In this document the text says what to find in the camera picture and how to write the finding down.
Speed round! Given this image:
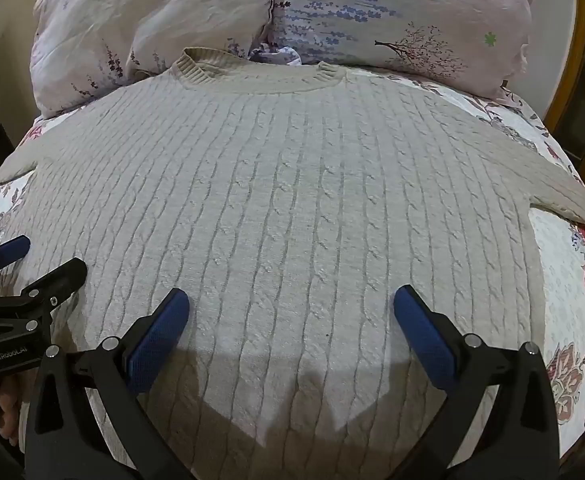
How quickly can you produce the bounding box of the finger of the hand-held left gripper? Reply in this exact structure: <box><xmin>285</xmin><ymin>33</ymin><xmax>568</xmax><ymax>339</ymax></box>
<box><xmin>0</xmin><ymin>235</ymin><xmax>32</xmax><ymax>281</ymax></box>
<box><xmin>0</xmin><ymin>257</ymin><xmax>88</xmax><ymax>317</ymax></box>

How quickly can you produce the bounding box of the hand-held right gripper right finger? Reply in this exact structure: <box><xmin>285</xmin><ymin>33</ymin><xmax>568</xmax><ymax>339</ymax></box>
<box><xmin>393</xmin><ymin>284</ymin><xmax>559</xmax><ymax>480</ymax></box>

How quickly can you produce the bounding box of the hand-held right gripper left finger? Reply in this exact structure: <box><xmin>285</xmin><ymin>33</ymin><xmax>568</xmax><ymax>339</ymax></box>
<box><xmin>25</xmin><ymin>288</ymin><xmax>195</xmax><ymax>480</ymax></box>

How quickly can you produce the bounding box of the beige cable-knit sweater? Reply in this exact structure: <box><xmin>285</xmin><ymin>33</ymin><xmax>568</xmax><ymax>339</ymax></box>
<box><xmin>0</xmin><ymin>47</ymin><xmax>585</xmax><ymax>480</ymax></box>

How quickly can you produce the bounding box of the person's left hand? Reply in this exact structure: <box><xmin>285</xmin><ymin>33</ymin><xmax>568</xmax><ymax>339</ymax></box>
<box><xmin>0</xmin><ymin>374</ymin><xmax>23</xmax><ymax>443</ymax></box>

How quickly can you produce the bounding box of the floral quilted bedspread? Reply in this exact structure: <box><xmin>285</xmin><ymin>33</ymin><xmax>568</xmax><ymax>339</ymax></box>
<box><xmin>0</xmin><ymin>72</ymin><xmax>585</xmax><ymax>466</ymax></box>

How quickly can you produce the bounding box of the floral pillow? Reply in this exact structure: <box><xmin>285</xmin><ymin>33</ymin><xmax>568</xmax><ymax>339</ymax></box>
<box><xmin>30</xmin><ymin>0</ymin><xmax>279</xmax><ymax>120</ymax></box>
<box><xmin>252</xmin><ymin>0</ymin><xmax>548</xmax><ymax>107</ymax></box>

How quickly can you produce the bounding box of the wooden headboard frame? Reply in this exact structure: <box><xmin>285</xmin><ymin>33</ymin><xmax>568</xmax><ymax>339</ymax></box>
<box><xmin>543</xmin><ymin>0</ymin><xmax>585</xmax><ymax>166</ymax></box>

